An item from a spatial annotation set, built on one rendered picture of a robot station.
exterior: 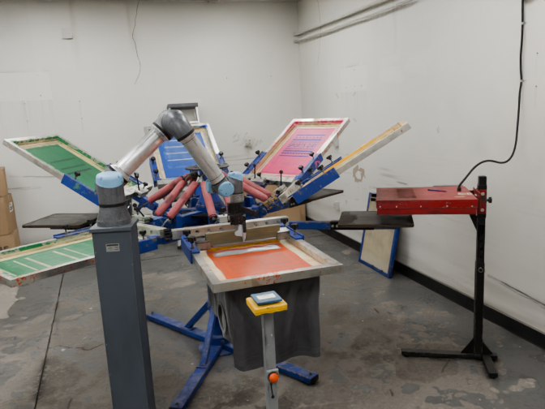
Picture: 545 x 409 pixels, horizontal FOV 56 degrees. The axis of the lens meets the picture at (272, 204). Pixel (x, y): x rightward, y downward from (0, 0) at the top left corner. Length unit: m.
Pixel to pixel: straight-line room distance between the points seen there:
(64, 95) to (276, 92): 2.65
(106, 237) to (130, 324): 0.42
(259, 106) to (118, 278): 4.89
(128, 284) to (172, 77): 4.63
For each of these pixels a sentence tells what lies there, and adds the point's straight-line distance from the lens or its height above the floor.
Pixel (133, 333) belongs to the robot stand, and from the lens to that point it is 2.53.
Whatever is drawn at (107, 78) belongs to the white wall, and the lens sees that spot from 6.73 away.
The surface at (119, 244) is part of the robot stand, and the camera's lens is 2.40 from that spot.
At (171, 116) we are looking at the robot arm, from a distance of 2.45.
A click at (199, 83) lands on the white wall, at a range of 6.84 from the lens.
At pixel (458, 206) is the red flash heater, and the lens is 3.17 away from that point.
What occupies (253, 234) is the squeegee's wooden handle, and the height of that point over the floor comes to 1.02.
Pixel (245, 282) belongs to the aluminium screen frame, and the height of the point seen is 0.98.
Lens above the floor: 1.70
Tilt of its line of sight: 11 degrees down
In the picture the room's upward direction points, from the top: 3 degrees counter-clockwise
